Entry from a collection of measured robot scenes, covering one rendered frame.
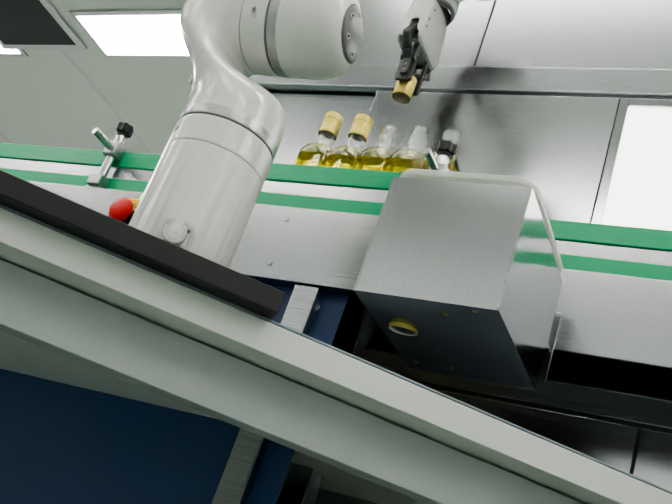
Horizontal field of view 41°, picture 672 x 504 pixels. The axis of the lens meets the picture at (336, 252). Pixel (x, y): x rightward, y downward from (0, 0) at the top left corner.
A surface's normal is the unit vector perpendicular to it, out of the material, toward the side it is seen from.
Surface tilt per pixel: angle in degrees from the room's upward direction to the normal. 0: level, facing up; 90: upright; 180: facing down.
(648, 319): 90
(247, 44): 152
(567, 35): 90
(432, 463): 90
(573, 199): 90
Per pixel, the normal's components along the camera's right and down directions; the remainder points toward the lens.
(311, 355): 0.30, -0.32
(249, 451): -0.35, -0.51
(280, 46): -0.41, 0.49
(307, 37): -0.22, 0.30
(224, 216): 0.73, -0.04
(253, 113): 0.55, -0.20
